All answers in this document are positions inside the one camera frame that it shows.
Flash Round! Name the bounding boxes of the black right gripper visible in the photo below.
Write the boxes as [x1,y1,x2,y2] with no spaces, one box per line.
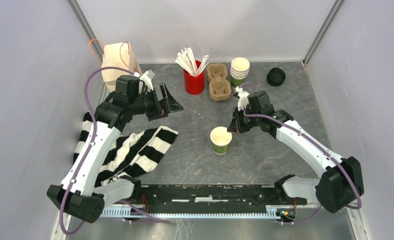
[227,105,261,134]

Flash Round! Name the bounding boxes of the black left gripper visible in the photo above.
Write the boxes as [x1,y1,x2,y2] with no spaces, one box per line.
[129,83,184,122]

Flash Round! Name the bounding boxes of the green paper coffee cup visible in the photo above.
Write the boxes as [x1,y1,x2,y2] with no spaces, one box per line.
[209,126,233,156]

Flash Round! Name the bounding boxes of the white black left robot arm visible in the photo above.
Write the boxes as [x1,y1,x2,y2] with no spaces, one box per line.
[46,74,184,223]

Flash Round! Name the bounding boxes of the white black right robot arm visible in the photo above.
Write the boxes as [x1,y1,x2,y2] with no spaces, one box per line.
[227,86,365,214]

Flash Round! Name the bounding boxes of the red straw holder cup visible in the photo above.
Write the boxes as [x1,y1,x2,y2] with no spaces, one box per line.
[183,69,205,95]

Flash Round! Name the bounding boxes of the brown pulp cup carrier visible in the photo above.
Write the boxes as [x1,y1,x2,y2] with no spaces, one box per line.
[206,63,232,102]

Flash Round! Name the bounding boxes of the black white striped cloth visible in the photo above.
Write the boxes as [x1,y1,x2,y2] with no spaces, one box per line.
[73,111,179,188]

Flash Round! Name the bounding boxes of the white wrapped straws bundle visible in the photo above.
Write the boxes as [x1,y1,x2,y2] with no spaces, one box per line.
[175,47,209,77]

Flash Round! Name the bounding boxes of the stack of paper cups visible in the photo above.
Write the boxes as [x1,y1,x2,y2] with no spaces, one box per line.
[230,57,250,88]

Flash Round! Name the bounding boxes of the stack of black lids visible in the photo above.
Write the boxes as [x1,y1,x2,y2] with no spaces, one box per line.
[266,67,286,87]

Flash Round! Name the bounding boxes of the beige paper gift bag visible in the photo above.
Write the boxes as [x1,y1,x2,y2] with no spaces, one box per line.
[88,38,143,93]

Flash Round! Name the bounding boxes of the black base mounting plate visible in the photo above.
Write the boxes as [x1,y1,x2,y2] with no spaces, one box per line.
[127,184,308,214]

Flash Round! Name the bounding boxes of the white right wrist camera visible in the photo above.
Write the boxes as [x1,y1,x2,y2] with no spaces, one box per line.
[234,86,249,111]

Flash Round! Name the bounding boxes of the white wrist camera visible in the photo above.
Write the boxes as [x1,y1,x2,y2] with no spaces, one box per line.
[133,69,156,93]
[234,86,249,111]

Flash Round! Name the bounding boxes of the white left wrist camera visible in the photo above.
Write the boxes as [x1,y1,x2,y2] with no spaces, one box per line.
[133,69,156,93]

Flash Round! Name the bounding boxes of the white slotted cable duct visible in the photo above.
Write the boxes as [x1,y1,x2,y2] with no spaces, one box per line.
[100,204,281,220]

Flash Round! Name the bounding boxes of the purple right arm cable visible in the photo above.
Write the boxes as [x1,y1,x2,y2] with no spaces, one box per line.
[238,81,363,211]

